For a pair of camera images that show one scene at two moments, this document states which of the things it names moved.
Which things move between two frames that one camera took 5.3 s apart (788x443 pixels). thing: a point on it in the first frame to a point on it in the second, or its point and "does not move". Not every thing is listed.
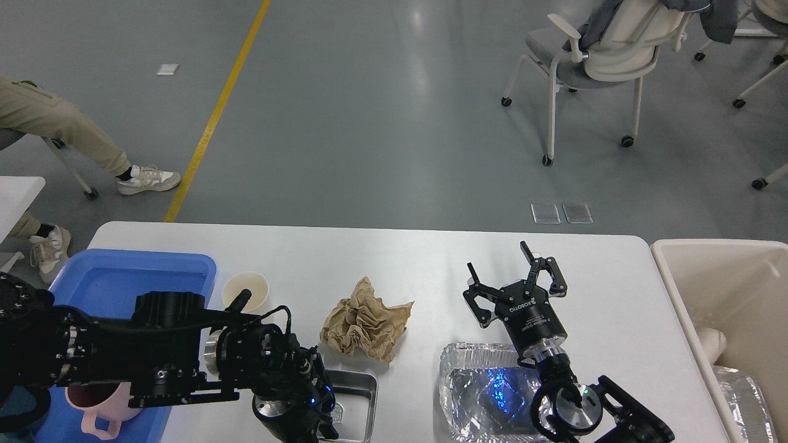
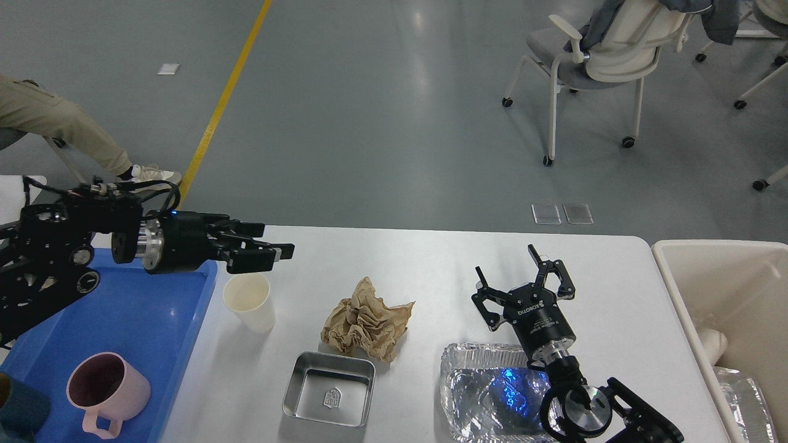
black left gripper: (290, 397) to (173, 240)
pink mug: (108, 402) does not move
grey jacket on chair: (718, 21) does not move
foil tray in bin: (747, 404) does not move
